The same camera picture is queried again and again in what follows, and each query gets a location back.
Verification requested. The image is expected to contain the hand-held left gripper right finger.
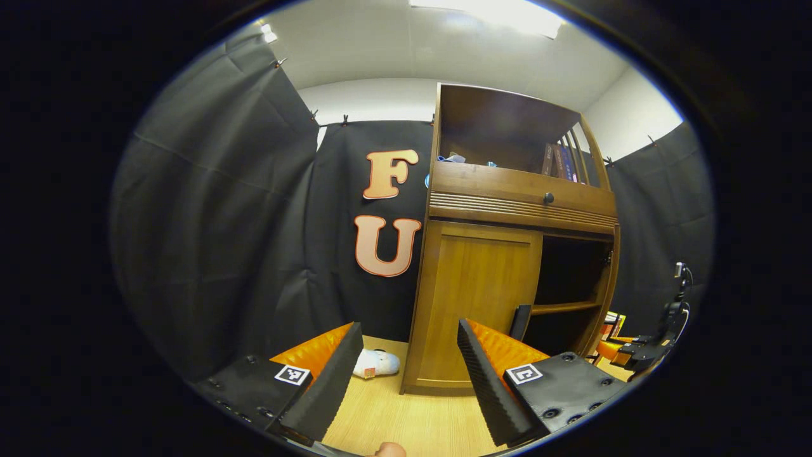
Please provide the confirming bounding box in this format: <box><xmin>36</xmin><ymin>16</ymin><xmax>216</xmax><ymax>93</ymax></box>
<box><xmin>457</xmin><ymin>317</ymin><xmax>630</xmax><ymax>449</ymax></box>

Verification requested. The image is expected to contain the wooden drawer with black knob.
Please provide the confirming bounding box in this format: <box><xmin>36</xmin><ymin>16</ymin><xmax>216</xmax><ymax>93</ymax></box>
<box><xmin>430</xmin><ymin>162</ymin><xmax>617</xmax><ymax>220</ymax></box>

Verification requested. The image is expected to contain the black backdrop cloth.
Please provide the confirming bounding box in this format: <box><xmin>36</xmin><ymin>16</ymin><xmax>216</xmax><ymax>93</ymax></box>
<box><xmin>108</xmin><ymin>32</ymin><xmax>716</xmax><ymax>381</ymax></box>

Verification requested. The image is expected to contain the wooden double-door shoe cabinet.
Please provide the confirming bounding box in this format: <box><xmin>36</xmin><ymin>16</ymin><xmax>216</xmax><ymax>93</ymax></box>
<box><xmin>400</xmin><ymin>83</ymin><xmax>622</xmax><ymax>397</ymax></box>

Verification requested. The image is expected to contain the white plush toy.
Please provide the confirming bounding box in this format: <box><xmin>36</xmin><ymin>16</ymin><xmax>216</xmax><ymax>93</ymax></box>
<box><xmin>352</xmin><ymin>349</ymin><xmax>402</xmax><ymax>380</ymax></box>

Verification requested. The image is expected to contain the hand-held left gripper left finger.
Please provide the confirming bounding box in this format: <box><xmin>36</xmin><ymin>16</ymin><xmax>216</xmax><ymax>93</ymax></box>
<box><xmin>189</xmin><ymin>321</ymin><xmax>365</xmax><ymax>445</ymax></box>

